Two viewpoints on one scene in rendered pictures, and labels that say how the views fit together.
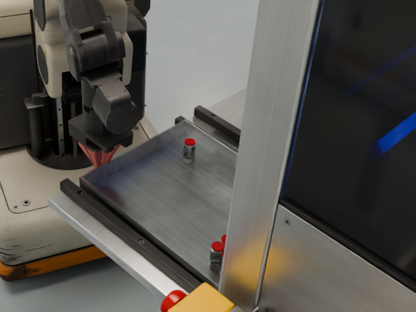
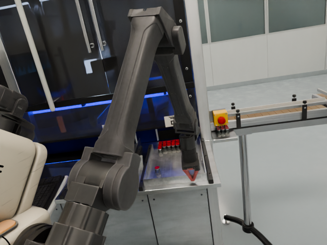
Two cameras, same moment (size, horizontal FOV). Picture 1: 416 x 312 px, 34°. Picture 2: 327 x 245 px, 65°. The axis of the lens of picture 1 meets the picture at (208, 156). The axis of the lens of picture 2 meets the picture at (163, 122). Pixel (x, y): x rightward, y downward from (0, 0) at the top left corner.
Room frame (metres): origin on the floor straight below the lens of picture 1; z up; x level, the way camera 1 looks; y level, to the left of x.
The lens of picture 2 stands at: (1.47, 0.89, 1.47)
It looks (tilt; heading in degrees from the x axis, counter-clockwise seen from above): 20 degrees down; 237
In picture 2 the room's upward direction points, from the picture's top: 10 degrees counter-clockwise
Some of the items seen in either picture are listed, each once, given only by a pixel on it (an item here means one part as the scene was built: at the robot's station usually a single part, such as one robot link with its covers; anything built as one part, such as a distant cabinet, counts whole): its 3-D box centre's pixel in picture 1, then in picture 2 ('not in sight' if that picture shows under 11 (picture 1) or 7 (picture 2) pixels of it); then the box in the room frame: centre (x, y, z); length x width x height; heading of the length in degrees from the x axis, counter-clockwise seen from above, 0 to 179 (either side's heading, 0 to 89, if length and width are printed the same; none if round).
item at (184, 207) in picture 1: (200, 200); (175, 159); (0.87, 0.00, 0.90); 0.34 x 0.26 x 0.04; 50
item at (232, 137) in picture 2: not in sight; (223, 135); (0.49, -0.04, 0.87); 0.14 x 0.13 x 0.02; 51
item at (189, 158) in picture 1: (189, 151); (157, 172); (0.99, 0.04, 0.90); 0.02 x 0.02 x 0.04
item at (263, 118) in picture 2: not in sight; (266, 114); (0.22, 0.05, 0.92); 0.69 x 0.16 x 0.16; 141
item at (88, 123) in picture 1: (99, 117); (189, 155); (0.93, 0.19, 1.01); 0.10 x 0.07 x 0.07; 51
